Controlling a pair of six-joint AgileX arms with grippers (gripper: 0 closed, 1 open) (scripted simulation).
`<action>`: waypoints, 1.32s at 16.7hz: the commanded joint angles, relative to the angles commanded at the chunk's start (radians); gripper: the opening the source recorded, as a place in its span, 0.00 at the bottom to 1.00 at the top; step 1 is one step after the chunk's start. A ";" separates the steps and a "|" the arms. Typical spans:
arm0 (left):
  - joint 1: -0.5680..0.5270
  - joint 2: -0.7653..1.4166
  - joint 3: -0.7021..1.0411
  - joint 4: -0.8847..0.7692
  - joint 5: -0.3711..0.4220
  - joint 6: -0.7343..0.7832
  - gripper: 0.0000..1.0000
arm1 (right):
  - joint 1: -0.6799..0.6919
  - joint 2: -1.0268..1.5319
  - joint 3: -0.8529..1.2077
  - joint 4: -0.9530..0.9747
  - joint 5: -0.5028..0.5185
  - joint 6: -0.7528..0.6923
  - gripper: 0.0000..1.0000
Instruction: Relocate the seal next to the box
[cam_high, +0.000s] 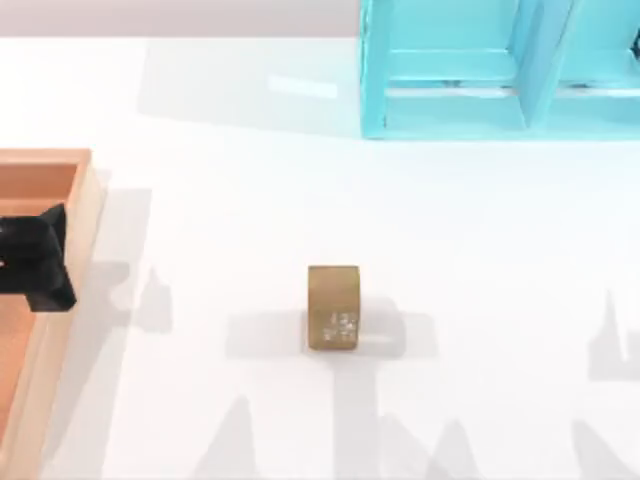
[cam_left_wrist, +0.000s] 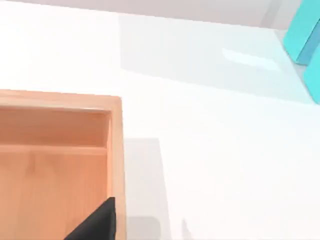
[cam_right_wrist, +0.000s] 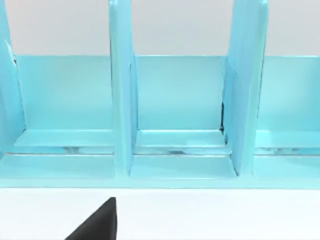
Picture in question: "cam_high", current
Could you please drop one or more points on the light blue rack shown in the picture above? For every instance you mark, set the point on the light blue rack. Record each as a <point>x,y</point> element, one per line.
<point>450,60</point>

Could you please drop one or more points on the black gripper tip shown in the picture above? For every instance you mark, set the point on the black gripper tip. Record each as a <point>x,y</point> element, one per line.
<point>40,260</point>

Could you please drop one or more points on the shallow salmon-coloured box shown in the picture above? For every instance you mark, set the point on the shallow salmon-coloured box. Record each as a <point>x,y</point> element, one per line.
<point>75,240</point>

